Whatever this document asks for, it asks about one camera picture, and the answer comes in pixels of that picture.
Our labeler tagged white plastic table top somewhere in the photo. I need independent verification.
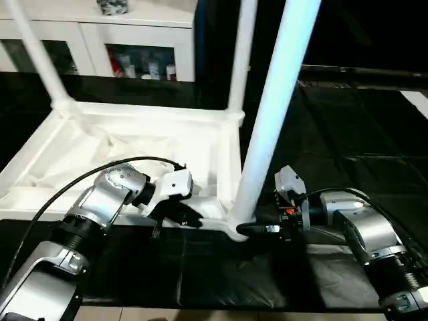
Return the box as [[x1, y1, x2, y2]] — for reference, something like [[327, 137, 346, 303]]
[[0, 100, 255, 242]]

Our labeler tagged white plastic table leg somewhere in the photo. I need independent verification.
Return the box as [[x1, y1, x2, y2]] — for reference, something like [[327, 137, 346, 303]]
[[226, 0, 259, 124], [3, 0, 78, 116], [229, 0, 323, 232]]

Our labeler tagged black work mat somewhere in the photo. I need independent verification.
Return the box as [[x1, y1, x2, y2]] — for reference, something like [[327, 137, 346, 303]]
[[0, 70, 428, 312]]

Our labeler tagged white flat strip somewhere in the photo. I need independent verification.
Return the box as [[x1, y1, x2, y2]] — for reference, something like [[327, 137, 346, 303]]
[[400, 90, 428, 118]]

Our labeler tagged white glass-door cabinet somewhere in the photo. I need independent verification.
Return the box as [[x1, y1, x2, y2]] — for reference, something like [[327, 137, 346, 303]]
[[0, 0, 197, 82]]

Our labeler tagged grey crumpled object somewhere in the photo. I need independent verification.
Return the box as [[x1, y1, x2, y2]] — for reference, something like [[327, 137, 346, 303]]
[[97, 0, 131, 17]]

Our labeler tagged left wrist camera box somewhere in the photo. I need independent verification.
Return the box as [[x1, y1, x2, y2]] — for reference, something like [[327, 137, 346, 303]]
[[139, 171, 195, 218]]

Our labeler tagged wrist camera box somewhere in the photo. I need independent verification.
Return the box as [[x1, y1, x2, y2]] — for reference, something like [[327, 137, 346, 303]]
[[139, 171, 195, 218], [274, 165, 306, 200]]

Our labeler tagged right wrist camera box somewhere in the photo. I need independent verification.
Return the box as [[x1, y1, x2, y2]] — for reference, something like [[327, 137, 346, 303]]
[[274, 165, 306, 200]]

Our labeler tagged dark long rail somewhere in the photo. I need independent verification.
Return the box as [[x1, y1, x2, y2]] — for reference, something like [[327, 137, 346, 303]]
[[301, 65, 428, 80]]

